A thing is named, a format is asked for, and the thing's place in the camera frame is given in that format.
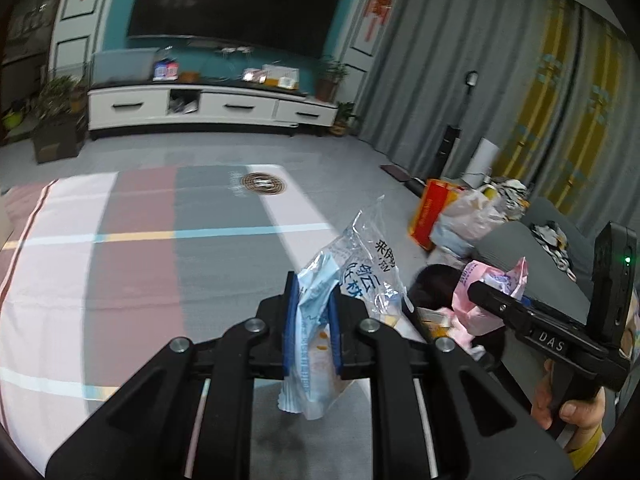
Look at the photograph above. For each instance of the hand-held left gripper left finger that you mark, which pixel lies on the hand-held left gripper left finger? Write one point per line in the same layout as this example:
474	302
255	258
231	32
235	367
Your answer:
291	330

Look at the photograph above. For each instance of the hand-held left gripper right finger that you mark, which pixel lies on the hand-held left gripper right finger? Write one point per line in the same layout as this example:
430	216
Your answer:
336	335

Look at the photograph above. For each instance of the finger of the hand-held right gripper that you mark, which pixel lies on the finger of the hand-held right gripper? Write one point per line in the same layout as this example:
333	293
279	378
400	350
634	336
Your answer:
495	302

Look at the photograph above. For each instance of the pink plastic packet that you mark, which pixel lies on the pink plastic packet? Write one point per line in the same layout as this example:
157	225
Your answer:
470	310

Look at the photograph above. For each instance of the black plastic bucket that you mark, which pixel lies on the black plastic bucket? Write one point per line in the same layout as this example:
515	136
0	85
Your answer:
435	285

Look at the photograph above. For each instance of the clear blue printed plastic packet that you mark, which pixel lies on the clear blue printed plastic packet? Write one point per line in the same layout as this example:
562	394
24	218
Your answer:
365	260

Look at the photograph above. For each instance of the person's right hand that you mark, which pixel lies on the person's right hand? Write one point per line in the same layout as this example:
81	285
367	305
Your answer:
580	417

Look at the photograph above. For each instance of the grey sofa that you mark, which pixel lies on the grey sofa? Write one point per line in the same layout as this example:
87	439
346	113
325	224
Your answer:
500	245

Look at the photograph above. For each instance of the black white patterned cloth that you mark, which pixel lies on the black white patterned cloth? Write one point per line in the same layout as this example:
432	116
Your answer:
550	245
510	197

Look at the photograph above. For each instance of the large stuffed plastic bag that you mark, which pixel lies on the large stuffed plastic bag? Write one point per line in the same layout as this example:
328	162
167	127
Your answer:
470	215

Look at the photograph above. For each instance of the orange shopping bag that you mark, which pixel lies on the orange shopping bag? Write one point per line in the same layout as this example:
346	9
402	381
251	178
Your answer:
427	210

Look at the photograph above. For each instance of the white paper roll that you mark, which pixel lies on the white paper roll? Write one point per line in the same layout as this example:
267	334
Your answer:
482	160

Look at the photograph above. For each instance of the pink grey printed tablecloth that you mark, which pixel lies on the pink grey printed tablecloth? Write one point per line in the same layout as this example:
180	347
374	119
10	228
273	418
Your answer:
150	285

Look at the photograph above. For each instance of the dark red door mat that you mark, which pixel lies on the dark red door mat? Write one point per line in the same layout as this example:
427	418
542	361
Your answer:
400	175

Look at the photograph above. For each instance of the upright floor washer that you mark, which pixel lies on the upright floor washer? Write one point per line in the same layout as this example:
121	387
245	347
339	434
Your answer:
450	150

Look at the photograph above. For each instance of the yellow patterned curtain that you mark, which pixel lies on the yellow patterned curtain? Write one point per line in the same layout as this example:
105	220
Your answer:
540	110

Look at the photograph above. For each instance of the small potted plant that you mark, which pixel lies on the small potted plant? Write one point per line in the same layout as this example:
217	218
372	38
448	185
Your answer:
342	122

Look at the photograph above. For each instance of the white television cabinet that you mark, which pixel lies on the white television cabinet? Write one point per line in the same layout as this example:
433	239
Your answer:
240	107

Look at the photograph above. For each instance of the tall potted plant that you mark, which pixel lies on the tall potted plant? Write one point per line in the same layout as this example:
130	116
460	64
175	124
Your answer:
327	87

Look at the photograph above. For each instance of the grey curtain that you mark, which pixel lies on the grey curtain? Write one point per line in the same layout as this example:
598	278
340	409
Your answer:
425	60

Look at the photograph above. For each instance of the white desk board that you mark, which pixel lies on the white desk board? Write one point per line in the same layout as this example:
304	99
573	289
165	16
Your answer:
282	75

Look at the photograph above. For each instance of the glass fish tank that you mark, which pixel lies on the glass fish tank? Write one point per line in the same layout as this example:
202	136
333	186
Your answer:
125	65

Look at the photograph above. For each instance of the large black television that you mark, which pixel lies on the large black television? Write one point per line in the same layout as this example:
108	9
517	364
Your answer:
235	5

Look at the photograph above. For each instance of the leafy potted plant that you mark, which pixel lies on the leafy potted plant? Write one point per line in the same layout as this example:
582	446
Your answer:
55	97

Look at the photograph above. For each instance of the green plant pot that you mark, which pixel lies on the green plant pot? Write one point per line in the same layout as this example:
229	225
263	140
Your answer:
12	120

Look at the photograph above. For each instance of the dark display cabinet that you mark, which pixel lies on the dark display cabinet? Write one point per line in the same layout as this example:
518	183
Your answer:
25	35

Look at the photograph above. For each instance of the small photo frame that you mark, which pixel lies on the small photo frame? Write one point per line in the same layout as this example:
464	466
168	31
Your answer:
254	76

